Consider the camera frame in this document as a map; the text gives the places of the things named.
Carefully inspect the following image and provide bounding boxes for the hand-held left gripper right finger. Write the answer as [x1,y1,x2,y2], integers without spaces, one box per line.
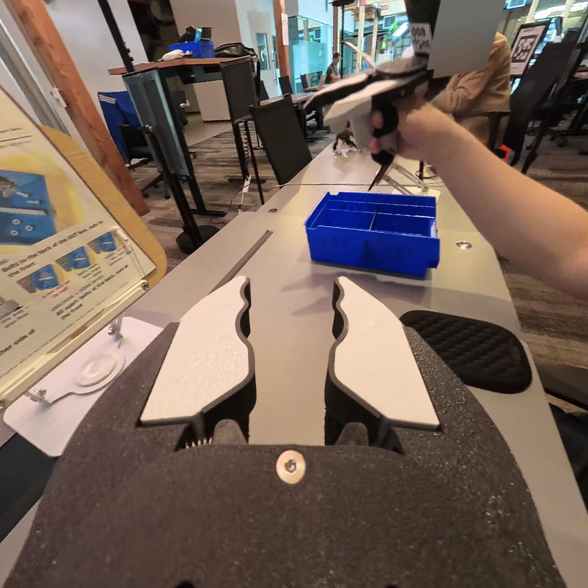
[327,276,442,445]

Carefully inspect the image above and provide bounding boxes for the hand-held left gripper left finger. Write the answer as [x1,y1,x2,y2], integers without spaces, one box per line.
[138,276,255,442]

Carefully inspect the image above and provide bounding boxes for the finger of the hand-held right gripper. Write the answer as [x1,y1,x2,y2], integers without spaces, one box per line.
[323,94,378,135]
[302,73,378,111]

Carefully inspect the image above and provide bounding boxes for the blue plastic bin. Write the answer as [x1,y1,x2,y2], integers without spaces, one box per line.
[304,190,441,277]
[169,40,216,59]

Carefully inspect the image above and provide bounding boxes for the person's right forearm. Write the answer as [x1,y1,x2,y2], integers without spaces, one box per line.
[416,117,588,301]

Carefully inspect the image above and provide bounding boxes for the person's right hand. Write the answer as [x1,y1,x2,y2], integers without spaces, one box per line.
[369,103,458,162]

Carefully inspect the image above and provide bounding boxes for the idle hand-held gripper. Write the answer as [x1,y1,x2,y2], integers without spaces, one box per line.
[333,129,359,159]

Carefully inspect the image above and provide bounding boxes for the black floor lamp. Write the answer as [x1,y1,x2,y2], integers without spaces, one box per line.
[331,0,351,76]

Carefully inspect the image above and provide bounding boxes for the black foam pad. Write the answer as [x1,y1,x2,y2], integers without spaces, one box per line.
[400,310,533,395]

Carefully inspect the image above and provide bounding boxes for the white page holder bar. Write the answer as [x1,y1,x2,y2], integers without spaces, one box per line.
[0,280,151,406]

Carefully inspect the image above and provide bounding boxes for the small tag sign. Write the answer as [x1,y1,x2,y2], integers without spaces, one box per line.
[509,21,552,76]

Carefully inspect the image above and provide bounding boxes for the black mesh office chair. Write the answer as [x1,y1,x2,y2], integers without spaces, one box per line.
[503,43,580,173]

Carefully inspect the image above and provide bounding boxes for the black chair armrest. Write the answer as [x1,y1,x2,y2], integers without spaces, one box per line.
[535,365,588,412]

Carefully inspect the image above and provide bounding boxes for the dark monitor on stand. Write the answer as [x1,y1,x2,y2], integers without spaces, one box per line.
[122,69,228,253]

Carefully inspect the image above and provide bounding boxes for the printed instruction sheet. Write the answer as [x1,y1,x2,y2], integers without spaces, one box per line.
[0,85,157,396]

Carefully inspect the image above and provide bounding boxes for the blue jacket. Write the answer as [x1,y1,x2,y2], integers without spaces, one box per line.
[97,91,138,164]

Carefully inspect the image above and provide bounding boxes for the wooden post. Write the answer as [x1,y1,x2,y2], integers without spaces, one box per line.
[273,0,292,79]
[9,0,150,217]

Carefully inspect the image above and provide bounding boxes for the grey cord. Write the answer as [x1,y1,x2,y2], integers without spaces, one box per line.
[275,181,368,190]

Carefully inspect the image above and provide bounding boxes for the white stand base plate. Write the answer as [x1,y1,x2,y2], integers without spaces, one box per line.
[2,316,164,458]

